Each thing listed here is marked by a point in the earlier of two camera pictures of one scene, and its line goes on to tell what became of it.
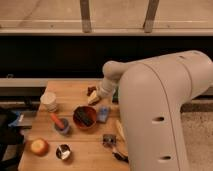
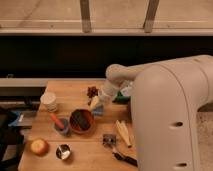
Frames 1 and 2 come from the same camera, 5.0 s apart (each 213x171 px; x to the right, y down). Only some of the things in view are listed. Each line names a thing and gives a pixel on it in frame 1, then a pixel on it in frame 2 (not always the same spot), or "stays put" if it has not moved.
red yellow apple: x=39 y=146 stays put
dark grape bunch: x=90 y=90 stays put
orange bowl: x=84 y=116 -> x=91 y=127
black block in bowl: x=85 y=119 stays put
